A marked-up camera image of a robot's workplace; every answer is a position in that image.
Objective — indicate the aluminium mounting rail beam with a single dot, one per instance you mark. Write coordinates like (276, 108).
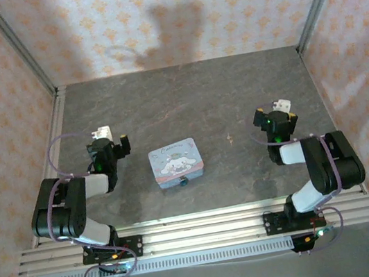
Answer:
(203, 234)

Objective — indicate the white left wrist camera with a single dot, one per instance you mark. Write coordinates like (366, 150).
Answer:
(102, 133)

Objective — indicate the cartoon printed tin box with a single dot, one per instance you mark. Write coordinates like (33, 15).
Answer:
(175, 161)

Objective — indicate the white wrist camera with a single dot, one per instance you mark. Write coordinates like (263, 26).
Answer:
(102, 133)
(283, 105)

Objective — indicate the small blue padlock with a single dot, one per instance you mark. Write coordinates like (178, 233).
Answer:
(182, 181)

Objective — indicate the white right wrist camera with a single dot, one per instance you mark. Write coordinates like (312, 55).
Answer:
(283, 105)

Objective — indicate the small circuit board green LED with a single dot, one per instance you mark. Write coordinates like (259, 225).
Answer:
(309, 241)
(115, 269)

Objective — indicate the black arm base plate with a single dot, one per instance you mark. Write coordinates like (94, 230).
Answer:
(136, 245)
(272, 224)

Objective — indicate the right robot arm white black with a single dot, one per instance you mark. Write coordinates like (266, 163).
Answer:
(333, 167)

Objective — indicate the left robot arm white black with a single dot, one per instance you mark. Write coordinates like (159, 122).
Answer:
(59, 214)

